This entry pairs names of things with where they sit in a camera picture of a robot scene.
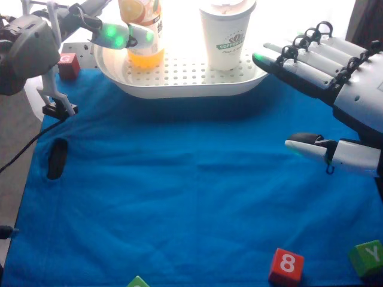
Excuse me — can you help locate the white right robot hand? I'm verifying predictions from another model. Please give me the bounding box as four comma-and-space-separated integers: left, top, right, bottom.
252, 20, 383, 180

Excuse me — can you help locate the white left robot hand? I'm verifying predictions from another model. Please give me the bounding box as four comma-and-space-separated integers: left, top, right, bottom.
61, 0, 156, 50

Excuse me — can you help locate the orange vitamin drink bottle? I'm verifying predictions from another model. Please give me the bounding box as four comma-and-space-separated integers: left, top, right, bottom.
117, 0, 165, 70

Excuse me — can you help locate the white paper coffee cup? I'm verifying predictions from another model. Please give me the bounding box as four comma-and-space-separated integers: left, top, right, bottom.
199, 0, 257, 72

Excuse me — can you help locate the white perforated plastic tray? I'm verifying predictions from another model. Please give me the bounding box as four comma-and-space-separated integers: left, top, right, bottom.
93, 41, 270, 99

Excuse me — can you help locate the red letter G block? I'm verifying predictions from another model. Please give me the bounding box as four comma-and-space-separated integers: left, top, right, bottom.
57, 53, 81, 81

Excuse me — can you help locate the green letter Y block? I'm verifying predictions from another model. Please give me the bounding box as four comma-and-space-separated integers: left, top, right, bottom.
348, 239, 383, 279

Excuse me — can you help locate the blue cloth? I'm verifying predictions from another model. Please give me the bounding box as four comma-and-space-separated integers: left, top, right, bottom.
0, 68, 383, 287

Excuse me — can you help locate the red number 8 block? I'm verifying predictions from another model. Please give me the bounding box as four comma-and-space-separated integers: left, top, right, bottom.
268, 248, 305, 286

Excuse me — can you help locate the green toy block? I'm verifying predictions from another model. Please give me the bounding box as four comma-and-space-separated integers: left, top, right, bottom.
126, 275, 150, 287

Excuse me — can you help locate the grey metal bracket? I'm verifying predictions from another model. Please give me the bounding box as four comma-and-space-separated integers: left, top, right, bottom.
61, 42, 96, 60

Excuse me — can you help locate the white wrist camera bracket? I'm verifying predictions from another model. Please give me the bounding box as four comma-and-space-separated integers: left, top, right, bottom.
20, 0, 77, 116

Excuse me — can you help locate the black cable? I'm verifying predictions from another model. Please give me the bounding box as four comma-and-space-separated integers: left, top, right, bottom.
0, 118, 65, 174

